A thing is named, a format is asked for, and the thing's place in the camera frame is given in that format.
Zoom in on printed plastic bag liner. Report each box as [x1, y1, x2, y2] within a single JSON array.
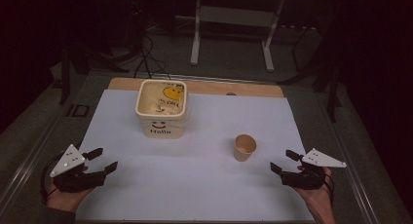
[[139, 82, 186, 115]]

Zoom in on white paper mat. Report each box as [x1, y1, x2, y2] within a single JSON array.
[[74, 89, 316, 223]]

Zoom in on black metal stand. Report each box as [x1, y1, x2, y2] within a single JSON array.
[[278, 19, 344, 123], [57, 42, 131, 105]]

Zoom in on brown paper cup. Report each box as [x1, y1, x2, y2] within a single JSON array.
[[234, 133, 258, 163]]

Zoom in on black floor cables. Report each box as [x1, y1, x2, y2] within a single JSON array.
[[132, 32, 171, 80]]

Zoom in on hand-held gripper cable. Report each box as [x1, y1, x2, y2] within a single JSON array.
[[39, 155, 60, 205], [323, 172, 336, 208]]

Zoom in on aluminium frame rail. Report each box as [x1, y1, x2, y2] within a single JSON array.
[[310, 87, 382, 224], [0, 75, 86, 215]]

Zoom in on white metal table frame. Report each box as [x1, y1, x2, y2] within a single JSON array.
[[189, 0, 287, 73]]

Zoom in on person's right hand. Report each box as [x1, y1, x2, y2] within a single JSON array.
[[292, 165, 336, 216]]

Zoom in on black floor bracket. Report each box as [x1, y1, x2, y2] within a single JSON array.
[[66, 103, 91, 119]]

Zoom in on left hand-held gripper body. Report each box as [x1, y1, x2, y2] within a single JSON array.
[[49, 144, 108, 194]]

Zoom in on left hand-held gripper cable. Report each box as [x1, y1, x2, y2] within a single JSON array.
[[39, 155, 60, 205]]

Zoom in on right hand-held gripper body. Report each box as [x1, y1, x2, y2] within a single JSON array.
[[281, 148, 348, 191]]

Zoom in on person's left hand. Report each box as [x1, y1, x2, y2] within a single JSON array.
[[46, 165, 95, 214]]

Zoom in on right hand-held gripper cable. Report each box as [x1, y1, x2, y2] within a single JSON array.
[[323, 172, 336, 208]]

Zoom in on cream smiley face bin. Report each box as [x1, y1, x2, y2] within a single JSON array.
[[134, 79, 189, 140]]

